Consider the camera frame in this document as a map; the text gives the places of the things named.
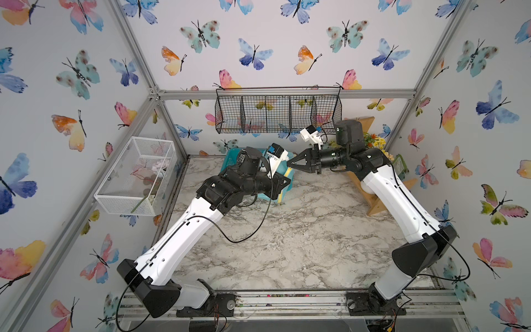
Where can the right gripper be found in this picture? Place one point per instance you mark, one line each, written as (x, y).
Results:
(314, 161)

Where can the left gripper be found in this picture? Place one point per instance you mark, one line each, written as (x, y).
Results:
(275, 185)

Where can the teal mesh laundry bag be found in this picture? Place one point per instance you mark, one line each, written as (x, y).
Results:
(287, 171)

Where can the white pot yellow pink flowers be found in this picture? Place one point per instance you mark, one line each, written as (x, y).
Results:
(380, 143)

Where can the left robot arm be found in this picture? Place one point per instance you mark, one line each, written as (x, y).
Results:
(149, 277)

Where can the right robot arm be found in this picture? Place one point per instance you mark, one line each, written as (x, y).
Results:
(427, 240)

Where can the teal plastic basket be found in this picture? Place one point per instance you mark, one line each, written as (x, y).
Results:
(232, 155)

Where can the wooden zigzag shelf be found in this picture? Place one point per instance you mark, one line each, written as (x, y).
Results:
(376, 206)

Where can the white pot orange flowers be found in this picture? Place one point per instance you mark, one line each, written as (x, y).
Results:
(371, 140)

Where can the green framed small board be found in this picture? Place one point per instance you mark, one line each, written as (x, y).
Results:
(400, 167)

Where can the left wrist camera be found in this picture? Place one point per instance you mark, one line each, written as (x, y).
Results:
(275, 155)

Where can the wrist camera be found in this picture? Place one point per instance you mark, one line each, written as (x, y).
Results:
(311, 134)
(275, 155)

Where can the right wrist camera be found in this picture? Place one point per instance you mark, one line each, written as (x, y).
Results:
(311, 134)

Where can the black wire wall basket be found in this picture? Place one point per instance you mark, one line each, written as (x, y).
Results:
(277, 110)

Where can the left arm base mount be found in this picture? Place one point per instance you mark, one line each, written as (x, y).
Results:
(207, 305)

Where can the white mesh wall box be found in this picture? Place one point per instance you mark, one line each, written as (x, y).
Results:
(137, 181)

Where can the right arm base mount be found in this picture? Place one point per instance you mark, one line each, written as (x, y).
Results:
(370, 302)

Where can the aluminium front rail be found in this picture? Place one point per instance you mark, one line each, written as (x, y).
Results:
(322, 304)

